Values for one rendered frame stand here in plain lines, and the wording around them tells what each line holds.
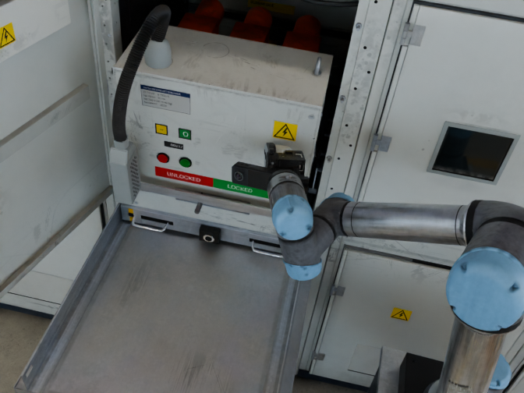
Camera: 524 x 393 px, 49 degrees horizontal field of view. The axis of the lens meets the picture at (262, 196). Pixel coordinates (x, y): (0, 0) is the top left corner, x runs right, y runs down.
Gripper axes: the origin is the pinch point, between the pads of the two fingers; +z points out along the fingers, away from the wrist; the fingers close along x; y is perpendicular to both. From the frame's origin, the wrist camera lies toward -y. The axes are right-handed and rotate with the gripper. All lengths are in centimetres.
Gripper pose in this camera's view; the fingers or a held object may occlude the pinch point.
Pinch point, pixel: (266, 148)
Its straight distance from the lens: 137.8
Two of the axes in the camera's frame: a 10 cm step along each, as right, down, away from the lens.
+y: 9.9, 0.2, 1.1
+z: -0.9, -4.7, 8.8
